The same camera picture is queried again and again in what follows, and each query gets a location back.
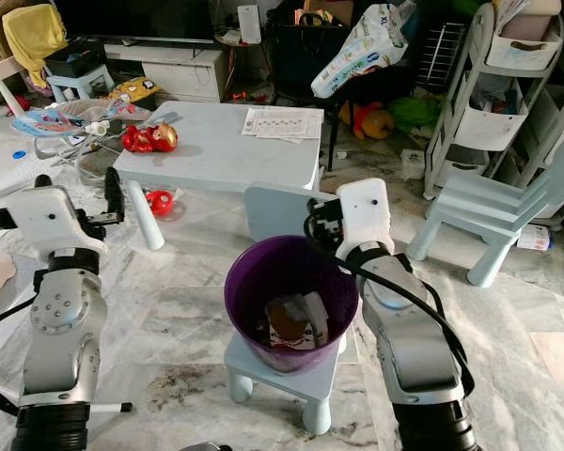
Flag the printed white paper sheets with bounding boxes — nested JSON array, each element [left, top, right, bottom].
[[242, 106, 323, 144]]

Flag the small white upright device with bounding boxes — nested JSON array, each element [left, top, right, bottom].
[[237, 5, 261, 45]]

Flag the yellow red plush toy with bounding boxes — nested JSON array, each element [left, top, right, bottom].
[[338, 101, 396, 140]]

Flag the pale blue kids chair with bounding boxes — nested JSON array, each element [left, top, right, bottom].
[[243, 183, 321, 247], [407, 117, 564, 288]]

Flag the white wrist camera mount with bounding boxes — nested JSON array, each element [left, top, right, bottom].
[[5, 186, 90, 253], [337, 179, 394, 247]]

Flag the yellow patterned toy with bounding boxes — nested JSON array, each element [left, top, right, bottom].
[[108, 77, 161, 102]]

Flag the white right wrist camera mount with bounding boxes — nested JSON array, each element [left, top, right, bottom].
[[337, 179, 394, 247]]

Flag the black bag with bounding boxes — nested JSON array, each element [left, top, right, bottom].
[[268, 9, 349, 95]]

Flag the white rolling shelf cart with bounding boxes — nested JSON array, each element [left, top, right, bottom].
[[423, 0, 564, 198]]

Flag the red white carton box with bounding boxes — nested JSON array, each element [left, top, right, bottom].
[[258, 296, 330, 353]]

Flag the black plastic basket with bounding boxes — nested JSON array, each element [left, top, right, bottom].
[[43, 39, 106, 78]]

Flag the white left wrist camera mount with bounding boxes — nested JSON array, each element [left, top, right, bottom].
[[5, 186, 90, 253]]

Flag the orange brown wrapper scrap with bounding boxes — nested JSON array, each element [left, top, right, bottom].
[[268, 299, 306, 341]]

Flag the white television stand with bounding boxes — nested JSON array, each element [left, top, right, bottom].
[[99, 39, 227, 102]]

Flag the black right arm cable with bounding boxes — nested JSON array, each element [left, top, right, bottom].
[[305, 221, 478, 400]]

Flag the yellow cloth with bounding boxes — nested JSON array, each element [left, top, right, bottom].
[[2, 5, 67, 87]]

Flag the small pale blue stool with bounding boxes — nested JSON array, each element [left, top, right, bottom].
[[45, 68, 114, 102]]

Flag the colourful baby bouncer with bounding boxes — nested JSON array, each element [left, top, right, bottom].
[[11, 99, 170, 165]]

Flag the black wire rack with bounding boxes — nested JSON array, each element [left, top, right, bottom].
[[414, 21, 471, 95]]

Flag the purple plastic rubbish bin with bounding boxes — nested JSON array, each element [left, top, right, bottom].
[[223, 235, 363, 375]]

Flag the red ring toy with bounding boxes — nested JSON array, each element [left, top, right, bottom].
[[146, 188, 178, 217]]

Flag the low pale blue stool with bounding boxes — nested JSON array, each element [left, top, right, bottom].
[[223, 334, 349, 435]]

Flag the black television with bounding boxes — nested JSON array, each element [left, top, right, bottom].
[[52, 0, 217, 44]]

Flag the white blue diaper pack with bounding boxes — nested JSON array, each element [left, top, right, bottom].
[[310, 2, 415, 100]]

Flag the green plush toy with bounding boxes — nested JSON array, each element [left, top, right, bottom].
[[390, 94, 447, 131]]

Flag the small pale blue kids table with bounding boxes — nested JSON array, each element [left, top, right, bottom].
[[113, 101, 323, 253]]

